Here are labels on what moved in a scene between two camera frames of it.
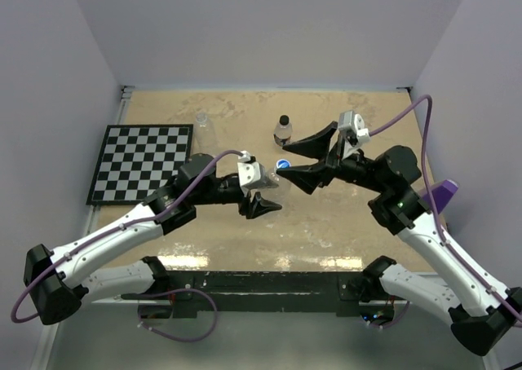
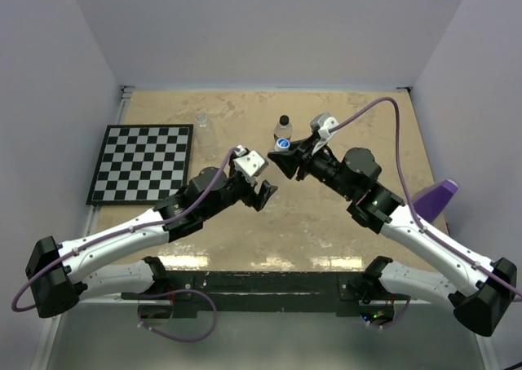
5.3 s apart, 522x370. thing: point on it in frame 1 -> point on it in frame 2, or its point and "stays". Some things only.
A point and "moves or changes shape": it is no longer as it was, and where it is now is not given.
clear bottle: x=280 y=189 -> x=279 y=149
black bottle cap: x=284 y=120 stays
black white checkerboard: x=135 y=160 stays
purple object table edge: x=442 y=192 stays
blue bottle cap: x=283 y=164 moves or changes shape
